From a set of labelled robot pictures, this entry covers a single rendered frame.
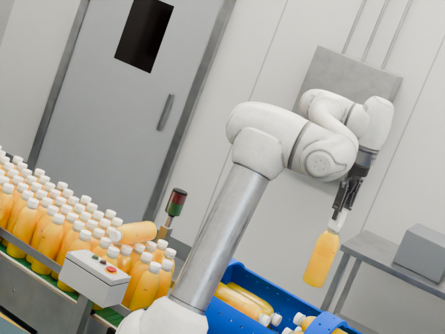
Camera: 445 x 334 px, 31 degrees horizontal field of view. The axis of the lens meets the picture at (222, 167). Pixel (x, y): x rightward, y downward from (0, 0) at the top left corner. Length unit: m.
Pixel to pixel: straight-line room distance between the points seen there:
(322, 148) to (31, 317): 1.39
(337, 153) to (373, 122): 0.57
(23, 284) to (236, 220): 1.16
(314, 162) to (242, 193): 0.20
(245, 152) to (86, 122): 4.67
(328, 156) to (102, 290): 0.96
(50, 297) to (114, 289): 0.35
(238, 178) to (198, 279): 0.27
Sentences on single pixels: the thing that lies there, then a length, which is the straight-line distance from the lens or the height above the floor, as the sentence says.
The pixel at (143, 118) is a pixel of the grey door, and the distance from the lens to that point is 6.33.
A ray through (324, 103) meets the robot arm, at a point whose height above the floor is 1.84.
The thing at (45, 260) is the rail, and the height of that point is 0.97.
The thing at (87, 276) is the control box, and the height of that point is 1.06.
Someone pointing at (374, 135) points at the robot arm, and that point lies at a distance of 2.50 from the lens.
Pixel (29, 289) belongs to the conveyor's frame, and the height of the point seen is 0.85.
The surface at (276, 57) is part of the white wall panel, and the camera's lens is 5.97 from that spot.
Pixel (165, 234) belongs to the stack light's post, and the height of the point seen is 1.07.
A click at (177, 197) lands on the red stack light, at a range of 3.17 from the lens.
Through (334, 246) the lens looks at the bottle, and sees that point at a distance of 2.62.
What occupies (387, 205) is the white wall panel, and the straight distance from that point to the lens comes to 5.78.
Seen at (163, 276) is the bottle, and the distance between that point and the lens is 2.79.
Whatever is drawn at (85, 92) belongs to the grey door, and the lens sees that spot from 6.60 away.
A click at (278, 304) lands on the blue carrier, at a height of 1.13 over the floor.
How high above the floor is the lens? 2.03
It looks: 11 degrees down
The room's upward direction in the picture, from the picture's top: 21 degrees clockwise
